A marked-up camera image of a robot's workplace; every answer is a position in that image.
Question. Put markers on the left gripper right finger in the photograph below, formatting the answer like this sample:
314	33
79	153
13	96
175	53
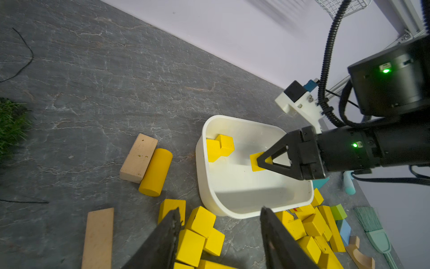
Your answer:
280	248

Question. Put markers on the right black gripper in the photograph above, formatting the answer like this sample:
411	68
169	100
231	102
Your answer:
331	151

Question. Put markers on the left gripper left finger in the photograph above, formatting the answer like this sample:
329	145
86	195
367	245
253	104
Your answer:
159	249

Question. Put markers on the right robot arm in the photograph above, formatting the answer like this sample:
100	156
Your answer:
393	86

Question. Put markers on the long yellow block right upright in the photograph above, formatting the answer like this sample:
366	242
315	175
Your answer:
336	242

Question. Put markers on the teal toy shovel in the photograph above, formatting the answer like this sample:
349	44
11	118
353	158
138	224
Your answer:
348	185

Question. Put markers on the natural wood plank block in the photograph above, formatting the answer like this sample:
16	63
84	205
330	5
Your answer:
98	244

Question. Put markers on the light blue flat block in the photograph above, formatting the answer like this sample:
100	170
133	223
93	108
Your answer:
344	231

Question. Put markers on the light green cube block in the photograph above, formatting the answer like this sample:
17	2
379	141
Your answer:
338	212

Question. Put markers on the yellow cylinder block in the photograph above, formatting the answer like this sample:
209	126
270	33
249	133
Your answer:
157	171

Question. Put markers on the white plastic bin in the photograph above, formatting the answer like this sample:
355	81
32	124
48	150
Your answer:
229	186

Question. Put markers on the natural wood arch block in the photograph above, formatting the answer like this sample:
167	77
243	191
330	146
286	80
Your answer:
362	261

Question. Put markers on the natural wood block upper left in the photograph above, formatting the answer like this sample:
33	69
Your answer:
138	159

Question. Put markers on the teal toy rake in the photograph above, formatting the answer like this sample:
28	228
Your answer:
373	228

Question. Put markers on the green artificial grass mat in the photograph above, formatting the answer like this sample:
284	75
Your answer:
14	124

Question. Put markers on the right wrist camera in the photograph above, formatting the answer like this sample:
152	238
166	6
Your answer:
298	99

